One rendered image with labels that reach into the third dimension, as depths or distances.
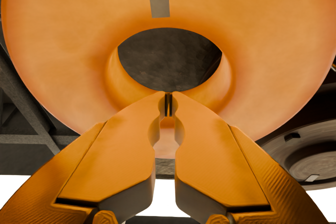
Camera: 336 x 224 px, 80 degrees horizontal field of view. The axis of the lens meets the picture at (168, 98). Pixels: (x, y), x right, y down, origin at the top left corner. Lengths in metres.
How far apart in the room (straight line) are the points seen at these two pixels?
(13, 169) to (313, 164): 9.30
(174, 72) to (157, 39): 0.10
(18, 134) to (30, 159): 3.01
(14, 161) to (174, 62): 9.29
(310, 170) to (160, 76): 0.39
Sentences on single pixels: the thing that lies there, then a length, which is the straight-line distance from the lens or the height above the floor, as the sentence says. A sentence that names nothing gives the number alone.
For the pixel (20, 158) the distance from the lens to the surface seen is 9.59.
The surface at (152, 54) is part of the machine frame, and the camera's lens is 0.51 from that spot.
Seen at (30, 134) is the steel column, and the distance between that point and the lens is 6.28.
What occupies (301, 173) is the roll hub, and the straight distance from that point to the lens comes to 0.50.
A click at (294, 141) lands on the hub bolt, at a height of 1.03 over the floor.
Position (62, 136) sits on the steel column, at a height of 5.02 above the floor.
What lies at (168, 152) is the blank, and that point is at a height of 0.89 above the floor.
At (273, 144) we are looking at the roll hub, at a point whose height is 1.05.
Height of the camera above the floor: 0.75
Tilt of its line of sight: 45 degrees up
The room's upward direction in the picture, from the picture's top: 179 degrees clockwise
